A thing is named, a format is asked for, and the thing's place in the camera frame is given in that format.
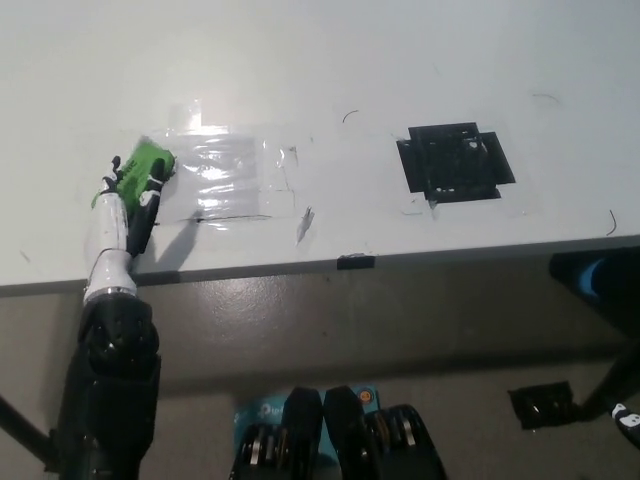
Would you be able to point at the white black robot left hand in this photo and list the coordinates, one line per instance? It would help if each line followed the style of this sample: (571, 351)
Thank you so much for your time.
(112, 240)

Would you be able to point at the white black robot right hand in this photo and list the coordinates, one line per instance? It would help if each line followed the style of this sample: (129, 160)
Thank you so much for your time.
(627, 417)

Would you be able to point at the green foam whiteboard eraser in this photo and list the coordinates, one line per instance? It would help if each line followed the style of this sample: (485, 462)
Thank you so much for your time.
(137, 172)

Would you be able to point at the black blue object under desk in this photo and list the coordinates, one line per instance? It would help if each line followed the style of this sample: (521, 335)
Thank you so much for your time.
(572, 272)

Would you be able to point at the black floor tape patch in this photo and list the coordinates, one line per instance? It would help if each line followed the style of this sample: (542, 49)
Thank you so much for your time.
(537, 402)

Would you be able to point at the clear plastic sheet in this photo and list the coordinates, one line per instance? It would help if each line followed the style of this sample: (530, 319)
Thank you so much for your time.
(225, 172)

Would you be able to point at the teal router box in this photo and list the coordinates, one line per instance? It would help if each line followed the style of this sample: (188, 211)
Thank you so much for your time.
(262, 410)

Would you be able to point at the black tape square patch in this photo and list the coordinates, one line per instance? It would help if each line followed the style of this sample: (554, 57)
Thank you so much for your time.
(452, 161)

